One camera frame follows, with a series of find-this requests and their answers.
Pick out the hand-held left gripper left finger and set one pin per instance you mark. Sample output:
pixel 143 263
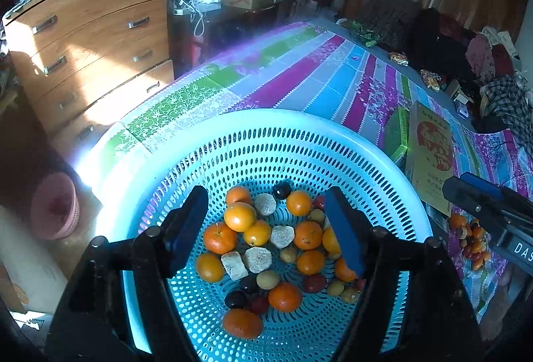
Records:
pixel 187 231

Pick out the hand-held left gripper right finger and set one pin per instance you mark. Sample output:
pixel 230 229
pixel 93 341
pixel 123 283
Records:
pixel 347 237

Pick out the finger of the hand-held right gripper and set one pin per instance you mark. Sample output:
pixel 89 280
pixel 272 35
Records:
pixel 462 193
pixel 483 183

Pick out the pile of oranges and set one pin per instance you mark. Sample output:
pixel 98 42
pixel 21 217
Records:
pixel 239 216
pixel 457 220

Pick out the blue plastic basket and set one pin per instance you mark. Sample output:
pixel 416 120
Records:
pixel 250 145

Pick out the yellow longan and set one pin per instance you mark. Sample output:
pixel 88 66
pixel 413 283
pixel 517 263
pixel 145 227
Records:
pixel 335 287
pixel 267 279
pixel 316 215
pixel 349 294
pixel 288 254

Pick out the yellow box with red print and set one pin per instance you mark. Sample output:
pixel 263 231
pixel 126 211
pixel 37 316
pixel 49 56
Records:
pixel 431 162

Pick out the pale banana chunk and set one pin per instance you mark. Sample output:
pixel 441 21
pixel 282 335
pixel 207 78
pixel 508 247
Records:
pixel 234 265
pixel 282 236
pixel 257 260
pixel 265 204

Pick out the small blue white box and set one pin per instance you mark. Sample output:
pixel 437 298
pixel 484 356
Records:
pixel 462 111

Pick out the dark plum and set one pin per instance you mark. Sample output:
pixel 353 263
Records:
pixel 235 298
pixel 248 283
pixel 282 190

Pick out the black white checked cloth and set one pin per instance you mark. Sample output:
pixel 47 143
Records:
pixel 508 99

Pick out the green flat box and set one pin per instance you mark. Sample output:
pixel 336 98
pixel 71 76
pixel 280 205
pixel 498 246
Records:
pixel 395 135

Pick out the small pale box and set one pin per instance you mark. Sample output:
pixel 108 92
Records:
pixel 459 94

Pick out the orange snack packet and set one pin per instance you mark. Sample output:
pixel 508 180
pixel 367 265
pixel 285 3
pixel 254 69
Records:
pixel 399 58
pixel 431 79

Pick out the pink garment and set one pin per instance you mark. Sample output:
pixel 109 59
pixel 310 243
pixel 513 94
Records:
pixel 479 54

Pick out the pink plastic bin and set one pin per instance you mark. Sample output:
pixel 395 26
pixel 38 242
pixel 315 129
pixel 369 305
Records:
pixel 54 206

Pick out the black clothes pile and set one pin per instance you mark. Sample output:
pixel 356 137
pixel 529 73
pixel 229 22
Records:
pixel 441 41

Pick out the colourful floral bed sheet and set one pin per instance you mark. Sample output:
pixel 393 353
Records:
pixel 291 66

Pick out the dark plaid cloth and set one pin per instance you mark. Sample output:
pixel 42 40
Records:
pixel 391 22

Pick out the green leafy vegetables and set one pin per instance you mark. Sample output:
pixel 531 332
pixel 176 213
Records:
pixel 363 33

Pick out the wooden chest of drawers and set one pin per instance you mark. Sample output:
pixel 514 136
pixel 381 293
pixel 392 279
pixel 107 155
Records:
pixel 95 33

